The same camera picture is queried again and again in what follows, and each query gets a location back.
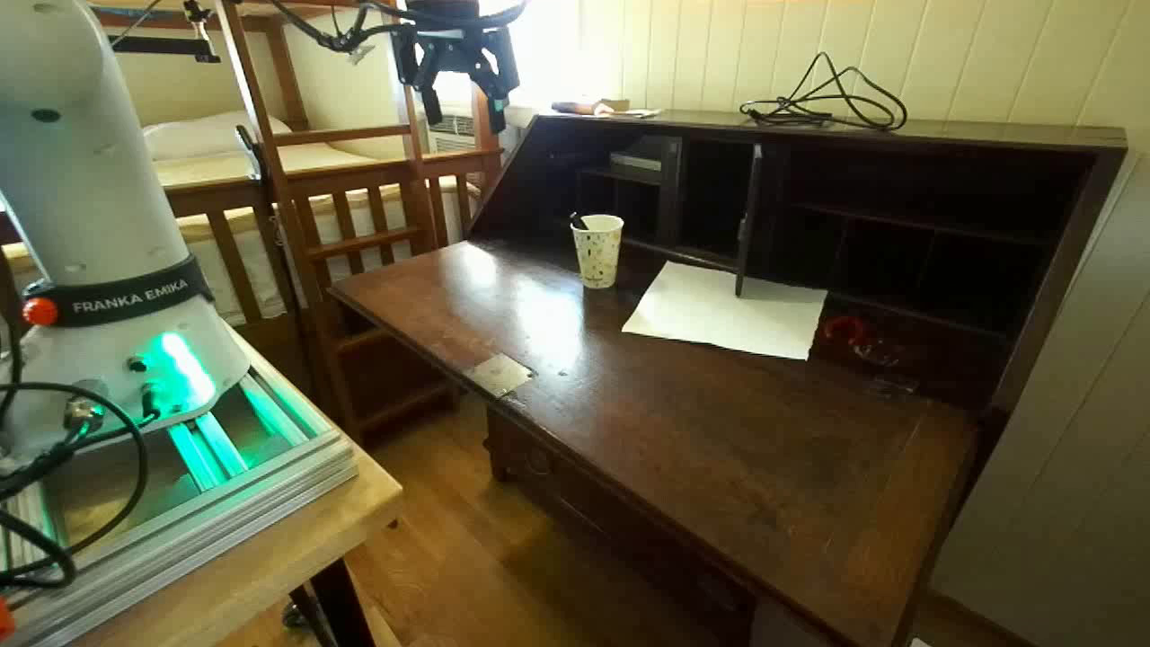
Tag white bed mattress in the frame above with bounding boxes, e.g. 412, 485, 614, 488
0, 108, 484, 331

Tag white wall radiator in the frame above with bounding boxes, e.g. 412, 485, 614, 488
422, 108, 481, 156

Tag red object in cubby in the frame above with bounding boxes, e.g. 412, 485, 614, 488
824, 312, 911, 370

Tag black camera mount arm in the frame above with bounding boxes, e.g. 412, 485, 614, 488
104, 0, 227, 70

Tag small card on desk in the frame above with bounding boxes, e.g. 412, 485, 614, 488
463, 351, 537, 398

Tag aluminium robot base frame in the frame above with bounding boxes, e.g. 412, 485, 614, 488
0, 334, 364, 647

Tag white dotted paper cup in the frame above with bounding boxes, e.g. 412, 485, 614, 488
568, 212, 630, 291

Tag black cable bundle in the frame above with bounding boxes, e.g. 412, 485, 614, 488
736, 48, 914, 138

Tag white paper sheet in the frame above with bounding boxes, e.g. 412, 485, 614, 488
617, 259, 829, 362

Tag small clutter on desk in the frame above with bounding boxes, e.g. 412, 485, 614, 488
550, 93, 663, 123

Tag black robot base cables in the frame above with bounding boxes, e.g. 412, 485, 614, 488
0, 301, 155, 592

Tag dark wooden secretary desk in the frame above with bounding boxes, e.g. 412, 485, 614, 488
323, 108, 1132, 647

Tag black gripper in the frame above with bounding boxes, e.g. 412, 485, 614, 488
393, 0, 530, 138

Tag light wooden robot table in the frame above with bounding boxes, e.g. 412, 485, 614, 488
67, 339, 406, 647

